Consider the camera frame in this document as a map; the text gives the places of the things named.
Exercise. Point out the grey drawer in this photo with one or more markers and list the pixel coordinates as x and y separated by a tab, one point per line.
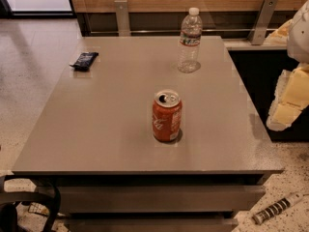
178	224
160	199

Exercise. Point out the metal bracket post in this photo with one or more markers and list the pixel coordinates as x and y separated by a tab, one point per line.
258	32
122	17

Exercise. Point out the left metal bracket post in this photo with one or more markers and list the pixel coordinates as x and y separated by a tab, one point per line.
122	17

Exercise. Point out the red coke can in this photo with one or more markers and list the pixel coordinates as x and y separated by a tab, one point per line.
167	115

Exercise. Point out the upper grey drawer front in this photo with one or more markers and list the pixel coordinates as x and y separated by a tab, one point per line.
160	199

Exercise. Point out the dark blue rxbar wrapper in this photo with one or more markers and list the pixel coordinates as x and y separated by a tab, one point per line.
84	61

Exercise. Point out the striped cylinder on floor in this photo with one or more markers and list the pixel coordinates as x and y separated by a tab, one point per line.
277	208

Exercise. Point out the horizontal metal rail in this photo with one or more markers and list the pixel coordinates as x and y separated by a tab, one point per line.
178	31

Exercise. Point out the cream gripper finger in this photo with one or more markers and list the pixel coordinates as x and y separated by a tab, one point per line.
280	115
296	92

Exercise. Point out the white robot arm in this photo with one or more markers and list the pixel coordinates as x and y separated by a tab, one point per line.
294	34

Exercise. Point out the lower grey drawer front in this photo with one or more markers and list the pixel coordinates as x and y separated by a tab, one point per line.
178	224

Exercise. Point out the clear plastic water bottle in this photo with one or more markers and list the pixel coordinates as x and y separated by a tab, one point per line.
189	43

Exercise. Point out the right metal bracket post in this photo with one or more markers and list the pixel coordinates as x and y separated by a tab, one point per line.
258	32

